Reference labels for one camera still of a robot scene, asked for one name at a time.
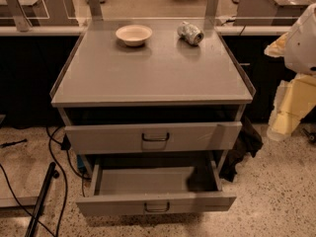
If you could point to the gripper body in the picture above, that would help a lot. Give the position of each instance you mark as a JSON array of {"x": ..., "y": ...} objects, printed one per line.
[{"x": 301, "y": 48}]

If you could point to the grey drawer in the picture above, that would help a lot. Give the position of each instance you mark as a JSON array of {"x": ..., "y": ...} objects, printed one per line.
[
  {"x": 152, "y": 137},
  {"x": 181, "y": 186}
]

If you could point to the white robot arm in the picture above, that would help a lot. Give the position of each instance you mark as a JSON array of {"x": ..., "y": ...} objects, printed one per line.
[{"x": 305, "y": 25}]

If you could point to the grey top drawer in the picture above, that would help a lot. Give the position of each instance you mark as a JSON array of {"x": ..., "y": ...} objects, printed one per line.
[{"x": 152, "y": 137}]

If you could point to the grey drawer cabinet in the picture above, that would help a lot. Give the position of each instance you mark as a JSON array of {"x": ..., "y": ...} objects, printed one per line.
[{"x": 164, "y": 81}]

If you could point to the black caster right edge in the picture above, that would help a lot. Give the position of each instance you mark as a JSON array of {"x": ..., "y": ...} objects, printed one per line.
[{"x": 311, "y": 136}]

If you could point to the dark cloth on floor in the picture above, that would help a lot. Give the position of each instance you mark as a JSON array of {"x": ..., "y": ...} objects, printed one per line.
[{"x": 248, "y": 141}]

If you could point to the grey desk background right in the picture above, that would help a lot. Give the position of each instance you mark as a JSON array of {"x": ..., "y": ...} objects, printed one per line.
[{"x": 270, "y": 12}]

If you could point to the grey desk background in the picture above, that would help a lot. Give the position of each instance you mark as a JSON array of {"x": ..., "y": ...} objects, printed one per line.
[
  {"x": 270, "y": 12},
  {"x": 42, "y": 13}
]

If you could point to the crushed silver can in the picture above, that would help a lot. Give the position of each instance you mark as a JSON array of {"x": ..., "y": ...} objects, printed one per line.
[{"x": 190, "y": 33}]

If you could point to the white bowl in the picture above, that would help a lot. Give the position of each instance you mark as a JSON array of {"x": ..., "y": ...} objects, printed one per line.
[{"x": 134, "y": 35}]

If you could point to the black pole on floor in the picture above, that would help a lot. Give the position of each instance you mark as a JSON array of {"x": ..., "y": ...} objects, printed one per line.
[{"x": 35, "y": 216}]

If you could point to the grey desk background left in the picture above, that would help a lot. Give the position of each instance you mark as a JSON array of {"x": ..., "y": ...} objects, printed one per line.
[{"x": 42, "y": 13}]

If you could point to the black tool on floor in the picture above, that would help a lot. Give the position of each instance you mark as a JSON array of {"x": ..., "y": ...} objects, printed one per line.
[{"x": 7, "y": 144}]

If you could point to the right metal post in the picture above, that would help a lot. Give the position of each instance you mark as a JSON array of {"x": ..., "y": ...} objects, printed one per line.
[{"x": 211, "y": 9}]

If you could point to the metal post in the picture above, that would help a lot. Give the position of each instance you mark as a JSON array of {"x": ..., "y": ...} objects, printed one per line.
[
  {"x": 211, "y": 9},
  {"x": 95, "y": 9},
  {"x": 22, "y": 23}
]

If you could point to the middle metal post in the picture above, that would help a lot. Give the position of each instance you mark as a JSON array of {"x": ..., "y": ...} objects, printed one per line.
[{"x": 95, "y": 9}]

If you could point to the left metal post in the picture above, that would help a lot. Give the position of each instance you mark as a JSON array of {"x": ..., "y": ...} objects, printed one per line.
[{"x": 22, "y": 23}]

